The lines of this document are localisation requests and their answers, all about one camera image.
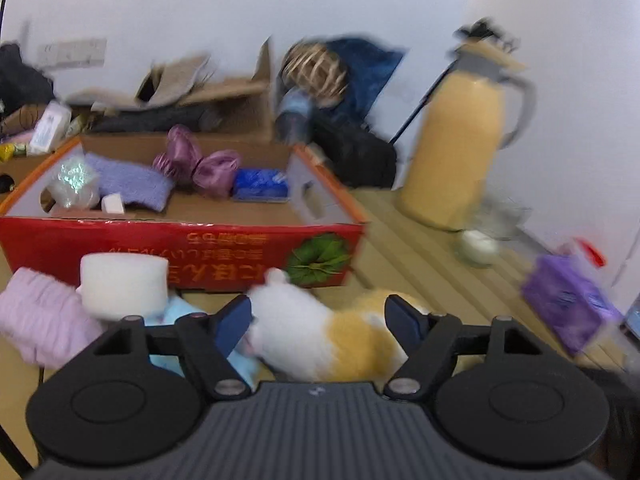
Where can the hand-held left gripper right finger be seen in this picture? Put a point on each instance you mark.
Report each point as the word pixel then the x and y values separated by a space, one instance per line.
pixel 402 322

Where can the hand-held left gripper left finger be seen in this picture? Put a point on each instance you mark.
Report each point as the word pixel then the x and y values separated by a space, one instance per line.
pixel 232 327

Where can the yellow and white plush toy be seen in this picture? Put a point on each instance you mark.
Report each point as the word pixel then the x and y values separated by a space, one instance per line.
pixel 310 335

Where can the white round foam sponge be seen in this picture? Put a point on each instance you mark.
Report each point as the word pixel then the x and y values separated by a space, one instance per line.
pixel 125 285

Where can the red cardboard box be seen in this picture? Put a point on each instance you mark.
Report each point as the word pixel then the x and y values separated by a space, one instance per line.
pixel 150 245

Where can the blue tissue packet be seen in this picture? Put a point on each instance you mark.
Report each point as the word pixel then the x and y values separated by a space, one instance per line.
pixel 260 185

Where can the small white block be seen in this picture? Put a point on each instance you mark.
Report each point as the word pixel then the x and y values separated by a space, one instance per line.
pixel 112 204

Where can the purple knitted cloth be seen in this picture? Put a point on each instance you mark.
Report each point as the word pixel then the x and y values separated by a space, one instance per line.
pixel 130 182

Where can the purple satin scrunchie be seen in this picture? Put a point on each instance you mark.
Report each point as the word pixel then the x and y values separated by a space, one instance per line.
pixel 180 152

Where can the pink soft pad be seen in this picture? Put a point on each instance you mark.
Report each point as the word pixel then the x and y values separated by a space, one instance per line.
pixel 40 320

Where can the clear plastic bag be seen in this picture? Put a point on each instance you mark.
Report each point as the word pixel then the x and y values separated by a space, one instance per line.
pixel 72 182

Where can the glass cup with candle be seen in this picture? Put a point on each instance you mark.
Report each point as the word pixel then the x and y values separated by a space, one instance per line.
pixel 477 250

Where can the purple tissue box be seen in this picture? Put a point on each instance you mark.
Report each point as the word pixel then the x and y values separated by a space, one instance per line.
pixel 565 305

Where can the yellow thermos jug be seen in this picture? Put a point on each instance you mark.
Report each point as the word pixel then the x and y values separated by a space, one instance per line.
pixel 455 150

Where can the large open cardboard box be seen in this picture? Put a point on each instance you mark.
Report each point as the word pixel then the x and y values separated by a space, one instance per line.
pixel 225 92

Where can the dark blue blanket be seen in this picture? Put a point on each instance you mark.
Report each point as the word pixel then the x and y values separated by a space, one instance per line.
pixel 370 80

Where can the brown cardboard tray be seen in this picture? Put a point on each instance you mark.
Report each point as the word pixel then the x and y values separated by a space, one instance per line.
pixel 22 172

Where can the wicker ball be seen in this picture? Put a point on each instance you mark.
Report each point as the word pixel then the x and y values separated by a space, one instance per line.
pixel 312 72

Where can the small white carton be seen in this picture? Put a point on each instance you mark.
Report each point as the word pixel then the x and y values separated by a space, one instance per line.
pixel 50 127

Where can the black bag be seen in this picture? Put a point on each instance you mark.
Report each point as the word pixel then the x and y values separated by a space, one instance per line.
pixel 22 80

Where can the white wall outlet strip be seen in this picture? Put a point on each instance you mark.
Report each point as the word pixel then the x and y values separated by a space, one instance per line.
pixel 72 52

